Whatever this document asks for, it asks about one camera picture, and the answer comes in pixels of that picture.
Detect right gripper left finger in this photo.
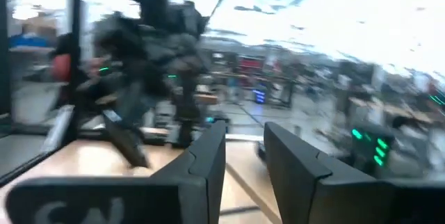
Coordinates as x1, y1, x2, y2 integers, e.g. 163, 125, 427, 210
149, 120, 227, 224

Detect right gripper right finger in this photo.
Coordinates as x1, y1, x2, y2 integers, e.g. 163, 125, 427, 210
264, 122, 380, 224

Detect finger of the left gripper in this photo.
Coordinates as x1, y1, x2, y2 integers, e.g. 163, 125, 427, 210
102, 108, 151, 169

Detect black device green lights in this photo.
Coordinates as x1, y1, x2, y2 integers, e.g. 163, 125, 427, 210
349, 122, 396, 178

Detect blue lit device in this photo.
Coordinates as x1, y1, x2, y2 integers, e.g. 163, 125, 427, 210
252, 88, 267, 105

